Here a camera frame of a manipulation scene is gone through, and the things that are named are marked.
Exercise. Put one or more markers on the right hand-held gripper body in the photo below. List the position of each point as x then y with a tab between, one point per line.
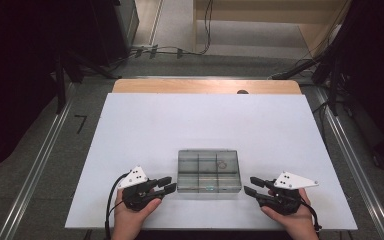
293	181

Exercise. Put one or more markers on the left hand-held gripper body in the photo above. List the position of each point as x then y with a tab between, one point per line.
134	176

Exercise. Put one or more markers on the clear plastic compartment box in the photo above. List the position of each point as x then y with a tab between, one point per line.
208	171

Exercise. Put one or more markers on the person's right hand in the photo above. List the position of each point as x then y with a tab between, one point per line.
296	223

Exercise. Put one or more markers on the person's left hand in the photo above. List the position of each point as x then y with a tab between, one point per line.
130	223

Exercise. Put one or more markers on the white board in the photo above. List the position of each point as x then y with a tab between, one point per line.
213	120

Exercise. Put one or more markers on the dark round table grommet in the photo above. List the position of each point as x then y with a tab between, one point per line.
242	92

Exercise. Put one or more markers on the wooden table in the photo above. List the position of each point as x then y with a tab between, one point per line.
180	86

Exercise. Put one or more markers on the black metal stand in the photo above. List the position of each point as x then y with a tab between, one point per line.
60	83
333	83

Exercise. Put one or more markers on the power strip with plugs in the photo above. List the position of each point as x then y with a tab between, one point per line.
153	50

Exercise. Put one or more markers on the dark cabinet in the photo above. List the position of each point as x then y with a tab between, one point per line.
113	30

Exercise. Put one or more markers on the light wooden shelf unit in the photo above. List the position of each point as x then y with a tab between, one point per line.
263	13

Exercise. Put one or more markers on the aluminium floor rail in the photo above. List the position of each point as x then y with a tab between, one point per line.
353	160
36	166

